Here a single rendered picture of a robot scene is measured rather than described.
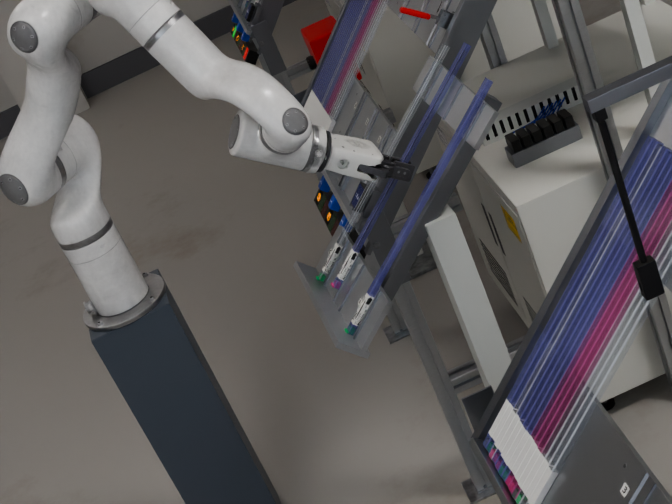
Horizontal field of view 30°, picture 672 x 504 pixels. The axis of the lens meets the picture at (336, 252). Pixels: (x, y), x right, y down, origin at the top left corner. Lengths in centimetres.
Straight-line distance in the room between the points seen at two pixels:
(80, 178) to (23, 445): 145
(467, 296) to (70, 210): 82
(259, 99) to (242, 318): 189
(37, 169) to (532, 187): 101
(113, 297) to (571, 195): 97
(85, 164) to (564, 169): 99
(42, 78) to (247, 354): 157
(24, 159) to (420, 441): 122
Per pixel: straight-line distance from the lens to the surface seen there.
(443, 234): 228
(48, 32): 224
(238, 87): 210
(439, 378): 271
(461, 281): 234
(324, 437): 326
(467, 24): 244
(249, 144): 214
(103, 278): 263
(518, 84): 312
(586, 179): 264
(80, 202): 259
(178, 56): 215
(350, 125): 280
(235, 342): 380
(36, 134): 246
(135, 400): 274
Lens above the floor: 189
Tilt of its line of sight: 28 degrees down
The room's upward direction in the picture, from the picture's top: 24 degrees counter-clockwise
